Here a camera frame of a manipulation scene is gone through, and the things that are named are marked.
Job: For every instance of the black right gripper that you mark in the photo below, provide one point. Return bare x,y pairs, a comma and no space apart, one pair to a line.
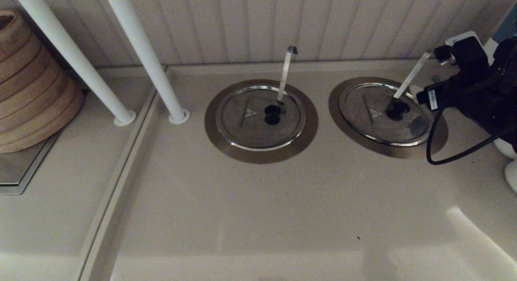
470,95

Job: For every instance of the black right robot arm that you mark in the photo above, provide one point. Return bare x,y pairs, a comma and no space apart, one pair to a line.
507,91

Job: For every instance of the white metal pole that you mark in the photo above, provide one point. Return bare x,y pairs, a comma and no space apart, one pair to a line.
147,55
69,51

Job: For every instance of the beige counter divider strip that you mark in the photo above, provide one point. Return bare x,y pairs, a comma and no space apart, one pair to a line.
122,184

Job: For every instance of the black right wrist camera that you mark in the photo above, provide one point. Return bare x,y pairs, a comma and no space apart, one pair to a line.
464,57

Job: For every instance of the steel lid with black knob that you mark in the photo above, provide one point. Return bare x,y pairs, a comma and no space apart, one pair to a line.
375,127
246,131

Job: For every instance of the bamboo steamer stack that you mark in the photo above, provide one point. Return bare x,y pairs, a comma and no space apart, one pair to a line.
32,91

